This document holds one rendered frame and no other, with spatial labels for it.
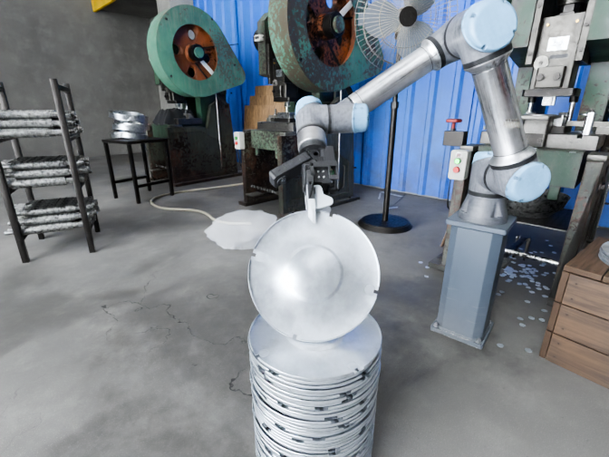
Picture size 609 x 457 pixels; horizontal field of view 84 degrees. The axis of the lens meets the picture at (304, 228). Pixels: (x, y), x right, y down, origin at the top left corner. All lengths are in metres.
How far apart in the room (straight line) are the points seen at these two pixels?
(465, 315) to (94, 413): 1.22
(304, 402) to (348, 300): 0.22
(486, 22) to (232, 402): 1.19
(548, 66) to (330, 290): 1.49
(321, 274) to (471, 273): 0.69
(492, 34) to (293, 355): 0.86
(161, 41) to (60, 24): 3.63
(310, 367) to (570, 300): 0.92
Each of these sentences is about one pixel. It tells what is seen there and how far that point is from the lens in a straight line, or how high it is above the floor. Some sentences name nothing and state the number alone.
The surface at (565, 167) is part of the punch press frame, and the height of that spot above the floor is 0.58.
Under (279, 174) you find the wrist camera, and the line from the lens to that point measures 0.81.
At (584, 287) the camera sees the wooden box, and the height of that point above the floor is 0.30.
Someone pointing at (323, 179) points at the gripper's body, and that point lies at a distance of 0.81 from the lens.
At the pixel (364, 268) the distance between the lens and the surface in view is 0.77.
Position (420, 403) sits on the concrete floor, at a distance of 1.16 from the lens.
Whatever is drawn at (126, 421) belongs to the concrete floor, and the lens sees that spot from 1.17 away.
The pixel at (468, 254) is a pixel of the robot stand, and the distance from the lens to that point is 1.29.
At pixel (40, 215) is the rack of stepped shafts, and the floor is 0.24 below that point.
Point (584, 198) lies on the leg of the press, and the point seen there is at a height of 0.48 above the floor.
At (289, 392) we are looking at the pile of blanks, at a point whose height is 0.30.
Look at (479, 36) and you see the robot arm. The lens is 1.01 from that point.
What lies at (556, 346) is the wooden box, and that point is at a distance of 1.45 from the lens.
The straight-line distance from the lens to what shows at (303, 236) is 0.77.
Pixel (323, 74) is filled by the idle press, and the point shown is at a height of 1.02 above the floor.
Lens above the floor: 0.81
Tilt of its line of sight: 20 degrees down
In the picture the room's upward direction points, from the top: straight up
